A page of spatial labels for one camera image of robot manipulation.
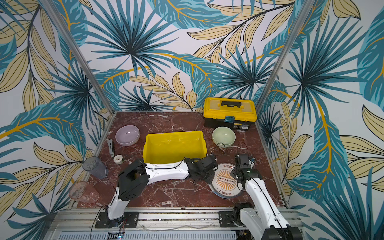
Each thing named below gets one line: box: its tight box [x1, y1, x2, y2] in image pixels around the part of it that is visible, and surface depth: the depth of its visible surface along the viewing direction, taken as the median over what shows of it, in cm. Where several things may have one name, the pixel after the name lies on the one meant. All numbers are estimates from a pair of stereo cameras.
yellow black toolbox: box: [203, 97, 258, 131], surface depth 102 cm
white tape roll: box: [113, 154, 124, 165], surface depth 94 cm
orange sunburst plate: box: [208, 162, 244, 199], surface depth 84 cm
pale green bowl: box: [212, 126, 236, 148], surface depth 105 cm
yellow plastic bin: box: [142, 130, 207, 164], surface depth 100 cm
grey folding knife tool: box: [107, 139, 115, 158], surface depth 100 cm
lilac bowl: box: [115, 125, 141, 147], surface depth 103 cm
